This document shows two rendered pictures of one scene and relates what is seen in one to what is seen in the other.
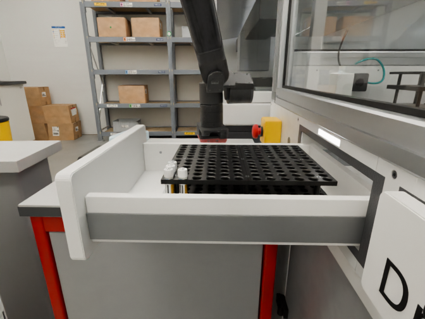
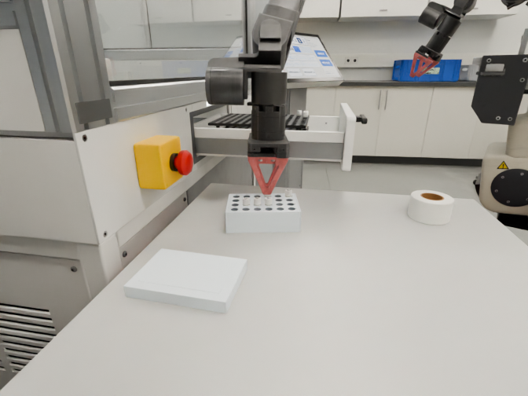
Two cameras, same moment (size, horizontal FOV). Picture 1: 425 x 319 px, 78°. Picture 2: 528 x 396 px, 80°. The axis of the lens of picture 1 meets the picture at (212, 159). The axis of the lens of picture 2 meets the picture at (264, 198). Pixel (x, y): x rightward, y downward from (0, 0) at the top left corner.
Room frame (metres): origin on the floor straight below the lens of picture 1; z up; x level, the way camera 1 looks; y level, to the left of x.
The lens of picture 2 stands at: (1.18, 0.08, 1.01)
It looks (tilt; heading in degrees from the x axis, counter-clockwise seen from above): 22 degrees down; 189
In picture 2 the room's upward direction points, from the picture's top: straight up
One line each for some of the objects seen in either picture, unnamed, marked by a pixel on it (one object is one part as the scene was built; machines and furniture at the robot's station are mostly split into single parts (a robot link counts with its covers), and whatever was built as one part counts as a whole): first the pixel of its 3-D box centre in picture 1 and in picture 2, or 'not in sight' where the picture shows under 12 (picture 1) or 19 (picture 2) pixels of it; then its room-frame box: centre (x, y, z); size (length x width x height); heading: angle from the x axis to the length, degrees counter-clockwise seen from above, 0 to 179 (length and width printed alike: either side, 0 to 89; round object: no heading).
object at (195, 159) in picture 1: (241, 177); (262, 131); (0.39, -0.05, 0.87); 0.22 x 0.18 x 0.06; 88
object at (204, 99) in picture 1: (213, 92); (265, 88); (0.65, 0.00, 0.98); 0.07 x 0.06 x 0.07; 99
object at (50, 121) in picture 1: (49, 113); not in sight; (4.29, 2.68, 0.42); 0.85 x 0.33 x 0.84; 92
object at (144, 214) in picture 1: (247, 180); (259, 133); (0.39, -0.06, 0.86); 0.40 x 0.26 x 0.06; 88
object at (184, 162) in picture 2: (257, 131); (181, 162); (0.72, -0.13, 0.88); 0.04 x 0.03 x 0.04; 178
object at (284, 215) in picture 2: not in sight; (262, 211); (0.68, 0.00, 0.78); 0.12 x 0.08 x 0.04; 100
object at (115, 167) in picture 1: (118, 173); (344, 132); (0.40, 0.15, 0.87); 0.29 x 0.02 x 0.11; 178
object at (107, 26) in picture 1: (115, 30); not in sight; (4.32, 1.46, 1.66); 0.41 x 0.32 x 0.28; 92
